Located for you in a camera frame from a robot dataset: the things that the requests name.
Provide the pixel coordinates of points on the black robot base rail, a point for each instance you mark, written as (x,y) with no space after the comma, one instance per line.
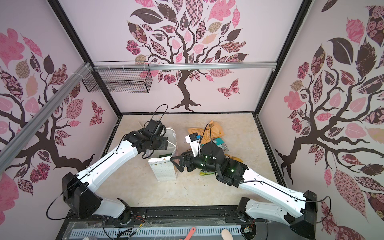
(194,216)

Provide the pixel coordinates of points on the grey slotted cable duct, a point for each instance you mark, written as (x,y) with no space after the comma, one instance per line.
(153,233)

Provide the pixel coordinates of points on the teal pink snack packet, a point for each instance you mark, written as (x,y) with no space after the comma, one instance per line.
(221,144)

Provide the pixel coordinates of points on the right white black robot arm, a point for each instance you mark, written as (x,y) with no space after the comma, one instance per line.
(295,209)

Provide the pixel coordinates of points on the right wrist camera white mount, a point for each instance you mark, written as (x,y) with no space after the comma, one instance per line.
(194,141)

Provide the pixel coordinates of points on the green snack packet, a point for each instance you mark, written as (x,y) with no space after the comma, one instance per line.
(164,156)
(205,173)

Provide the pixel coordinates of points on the pink plastic tool handle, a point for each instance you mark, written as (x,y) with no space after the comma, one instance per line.
(190,234)

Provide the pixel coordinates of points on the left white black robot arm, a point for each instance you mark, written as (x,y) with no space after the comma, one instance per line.
(80,189)

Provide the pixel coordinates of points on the diagonal aluminium rail left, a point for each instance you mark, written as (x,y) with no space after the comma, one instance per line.
(11,150)

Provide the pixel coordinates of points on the white patterned paper gift bag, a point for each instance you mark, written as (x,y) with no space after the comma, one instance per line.
(162,168)

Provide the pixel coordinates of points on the yellow snack packet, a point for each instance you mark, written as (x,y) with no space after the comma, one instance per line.
(234,158)

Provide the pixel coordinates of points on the horizontal aluminium rail back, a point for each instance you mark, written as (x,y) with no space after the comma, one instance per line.
(199,66)

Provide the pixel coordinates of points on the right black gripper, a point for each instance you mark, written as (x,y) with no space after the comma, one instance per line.
(190,157)

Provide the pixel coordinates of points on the orange-brown snack bag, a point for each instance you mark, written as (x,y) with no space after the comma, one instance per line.
(212,131)

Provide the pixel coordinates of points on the beige oval object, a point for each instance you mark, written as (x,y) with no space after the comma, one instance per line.
(226,235)

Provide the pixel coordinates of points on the black wire mesh basket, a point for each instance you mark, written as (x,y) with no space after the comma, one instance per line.
(119,77)

